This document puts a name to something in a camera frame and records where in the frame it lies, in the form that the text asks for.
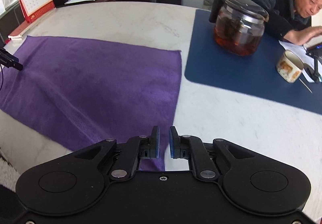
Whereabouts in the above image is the purple towel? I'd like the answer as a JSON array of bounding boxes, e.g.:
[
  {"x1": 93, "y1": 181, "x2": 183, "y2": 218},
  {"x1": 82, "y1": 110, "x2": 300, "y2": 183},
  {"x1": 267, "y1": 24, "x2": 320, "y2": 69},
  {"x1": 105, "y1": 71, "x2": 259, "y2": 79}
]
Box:
[{"x1": 1, "y1": 36, "x2": 182, "y2": 171}]

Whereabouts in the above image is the red notebook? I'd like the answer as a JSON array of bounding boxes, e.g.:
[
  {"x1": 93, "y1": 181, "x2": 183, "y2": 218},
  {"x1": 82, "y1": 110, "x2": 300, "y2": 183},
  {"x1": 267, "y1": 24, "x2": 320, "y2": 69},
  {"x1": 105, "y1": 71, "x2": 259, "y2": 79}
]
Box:
[{"x1": 7, "y1": 7, "x2": 61, "y2": 41}]

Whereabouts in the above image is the blue table mat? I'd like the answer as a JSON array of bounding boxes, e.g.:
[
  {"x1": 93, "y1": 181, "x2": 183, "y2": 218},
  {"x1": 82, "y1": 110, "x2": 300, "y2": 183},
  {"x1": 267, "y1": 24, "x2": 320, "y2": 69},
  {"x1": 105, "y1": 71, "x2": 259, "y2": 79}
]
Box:
[{"x1": 185, "y1": 9, "x2": 321, "y2": 114}]

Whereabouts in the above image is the ceramic tea cup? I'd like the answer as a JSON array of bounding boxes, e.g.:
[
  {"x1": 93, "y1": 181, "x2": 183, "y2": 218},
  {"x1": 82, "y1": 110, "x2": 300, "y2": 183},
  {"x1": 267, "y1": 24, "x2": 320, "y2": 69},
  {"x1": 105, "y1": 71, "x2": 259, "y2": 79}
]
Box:
[{"x1": 276, "y1": 50, "x2": 304, "y2": 83}]

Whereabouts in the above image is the glass teapot with tea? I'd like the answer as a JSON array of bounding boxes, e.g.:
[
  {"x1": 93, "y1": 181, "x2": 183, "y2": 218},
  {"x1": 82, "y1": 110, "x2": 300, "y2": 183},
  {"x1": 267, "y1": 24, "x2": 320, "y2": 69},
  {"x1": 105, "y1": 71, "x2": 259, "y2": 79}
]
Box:
[{"x1": 209, "y1": 0, "x2": 269, "y2": 56}]

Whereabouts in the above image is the phone stand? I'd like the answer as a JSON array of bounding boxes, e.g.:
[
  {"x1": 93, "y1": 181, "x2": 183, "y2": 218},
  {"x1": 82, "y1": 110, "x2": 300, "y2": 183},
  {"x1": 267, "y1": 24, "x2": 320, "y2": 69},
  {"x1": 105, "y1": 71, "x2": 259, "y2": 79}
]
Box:
[{"x1": 304, "y1": 42, "x2": 322, "y2": 83}]

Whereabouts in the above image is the seated man dark jacket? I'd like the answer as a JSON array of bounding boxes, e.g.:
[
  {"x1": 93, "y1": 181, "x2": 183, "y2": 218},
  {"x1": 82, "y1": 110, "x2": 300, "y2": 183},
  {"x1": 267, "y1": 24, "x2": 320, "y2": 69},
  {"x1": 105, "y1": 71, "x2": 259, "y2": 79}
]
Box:
[{"x1": 252, "y1": 0, "x2": 321, "y2": 45}]

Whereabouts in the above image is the black printer near wall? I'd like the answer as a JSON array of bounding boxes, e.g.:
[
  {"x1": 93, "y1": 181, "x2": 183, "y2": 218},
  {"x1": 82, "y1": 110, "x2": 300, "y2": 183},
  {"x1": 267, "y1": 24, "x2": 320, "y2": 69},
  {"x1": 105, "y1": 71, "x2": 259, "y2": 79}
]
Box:
[{"x1": 0, "y1": 2, "x2": 25, "y2": 47}]

